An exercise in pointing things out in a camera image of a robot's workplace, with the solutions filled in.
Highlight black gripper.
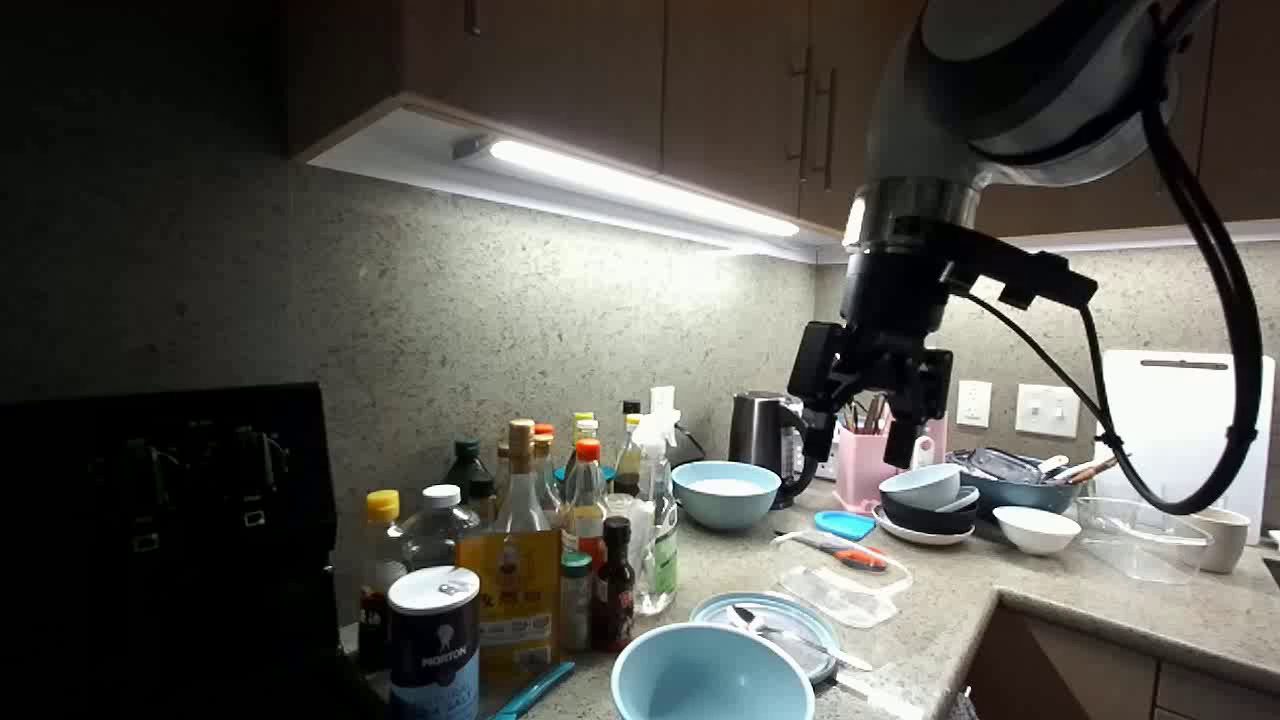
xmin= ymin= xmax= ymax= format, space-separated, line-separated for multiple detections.
xmin=782 ymin=214 xmax=966 ymax=472

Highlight light blue plate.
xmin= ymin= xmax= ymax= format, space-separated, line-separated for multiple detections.
xmin=686 ymin=589 xmax=846 ymax=692

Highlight grey blue bowl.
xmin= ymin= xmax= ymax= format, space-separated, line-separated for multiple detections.
xmin=874 ymin=460 xmax=966 ymax=515

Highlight dark bowl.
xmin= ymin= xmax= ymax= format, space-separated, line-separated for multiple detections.
xmin=880 ymin=483 xmax=988 ymax=536

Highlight large light blue bowl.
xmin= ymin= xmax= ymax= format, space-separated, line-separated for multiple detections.
xmin=669 ymin=457 xmax=782 ymax=536

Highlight small white bowl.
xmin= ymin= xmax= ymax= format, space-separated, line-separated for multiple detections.
xmin=992 ymin=503 xmax=1085 ymax=561

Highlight pink knife block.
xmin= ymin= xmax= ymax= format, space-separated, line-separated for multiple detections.
xmin=915 ymin=411 xmax=951 ymax=467

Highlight black steel electric kettle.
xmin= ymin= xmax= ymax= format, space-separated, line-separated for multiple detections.
xmin=726 ymin=388 xmax=820 ymax=507

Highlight small turquoise lid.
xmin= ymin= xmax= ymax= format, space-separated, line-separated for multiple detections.
xmin=812 ymin=507 xmax=880 ymax=544

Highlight white plate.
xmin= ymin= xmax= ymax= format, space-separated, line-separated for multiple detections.
xmin=871 ymin=515 xmax=978 ymax=553

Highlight dark blue dish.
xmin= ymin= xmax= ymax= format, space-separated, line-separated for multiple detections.
xmin=951 ymin=443 xmax=1079 ymax=515

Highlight black cap bottle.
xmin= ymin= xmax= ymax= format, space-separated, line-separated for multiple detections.
xmin=611 ymin=396 xmax=649 ymax=494

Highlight clear spray bottle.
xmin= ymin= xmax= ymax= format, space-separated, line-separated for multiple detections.
xmin=623 ymin=384 xmax=686 ymax=618

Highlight small yellow cap bottle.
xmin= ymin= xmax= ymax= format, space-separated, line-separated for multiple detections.
xmin=566 ymin=408 xmax=603 ymax=462

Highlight white cutting board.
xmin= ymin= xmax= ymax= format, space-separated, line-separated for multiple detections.
xmin=1091 ymin=347 xmax=1280 ymax=544

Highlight under cabinet light strip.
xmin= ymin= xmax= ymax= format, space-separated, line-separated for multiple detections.
xmin=452 ymin=126 xmax=807 ymax=246
xmin=994 ymin=214 xmax=1280 ymax=259

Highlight orange cap sauce bottle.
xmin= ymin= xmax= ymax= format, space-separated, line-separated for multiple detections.
xmin=555 ymin=436 xmax=616 ymax=564

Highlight clear plastic container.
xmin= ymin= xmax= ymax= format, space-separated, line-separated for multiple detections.
xmin=1074 ymin=492 xmax=1210 ymax=589

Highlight small dark sauce bottle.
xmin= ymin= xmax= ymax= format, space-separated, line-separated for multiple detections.
xmin=589 ymin=513 xmax=639 ymax=656

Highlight slim orange cap bottle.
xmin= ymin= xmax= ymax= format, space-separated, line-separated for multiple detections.
xmin=532 ymin=419 xmax=558 ymax=513

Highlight wooden lower cabinet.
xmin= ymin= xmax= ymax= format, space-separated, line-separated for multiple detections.
xmin=955 ymin=595 xmax=1280 ymax=720

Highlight small jar green lid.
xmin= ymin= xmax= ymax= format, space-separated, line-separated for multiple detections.
xmin=555 ymin=548 xmax=595 ymax=656

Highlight white mug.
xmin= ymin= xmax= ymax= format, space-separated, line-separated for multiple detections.
xmin=1190 ymin=507 xmax=1255 ymax=579

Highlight dark green bottle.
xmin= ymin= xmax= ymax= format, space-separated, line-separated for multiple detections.
xmin=440 ymin=436 xmax=498 ymax=523

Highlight wooden upper cabinets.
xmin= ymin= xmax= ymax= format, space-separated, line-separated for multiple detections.
xmin=276 ymin=0 xmax=1280 ymax=265

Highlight clear bottle white cap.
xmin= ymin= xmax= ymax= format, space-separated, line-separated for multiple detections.
xmin=396 ymin=480 xmax=480 ymax=574

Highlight dark canister white lid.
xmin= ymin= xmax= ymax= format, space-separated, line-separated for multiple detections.
xmin=383 ymin=564 xmax=484 ymax=720

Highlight white wall switch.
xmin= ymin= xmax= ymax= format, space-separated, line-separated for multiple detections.
xmin=951 ymin=375 xmax=994 ymax=433

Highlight white wall outlet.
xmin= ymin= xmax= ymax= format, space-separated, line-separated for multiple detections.
xmin=1012 ymin=378 xmax=1085 ymax=439

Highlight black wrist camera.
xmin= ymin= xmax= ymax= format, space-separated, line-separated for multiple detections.
xmin=955 ymin=235 xmax=1098 ymax=313

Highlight light utensil handle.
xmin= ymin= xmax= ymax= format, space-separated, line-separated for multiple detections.
xmin=1039 ymin=446 xmax=1121 ymax=489

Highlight metal cabinet handle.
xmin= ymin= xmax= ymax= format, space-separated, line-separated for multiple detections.
xmin=792 ymin=44 xmax=815 ymax=177

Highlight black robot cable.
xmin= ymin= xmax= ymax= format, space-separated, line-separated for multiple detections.
xmin=951 ymin=0 xmax=1262 ymax=518

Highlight teal handled utensil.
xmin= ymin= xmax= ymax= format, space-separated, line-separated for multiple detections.
xmin=484 ymin=656 xmax=580 ymax=720

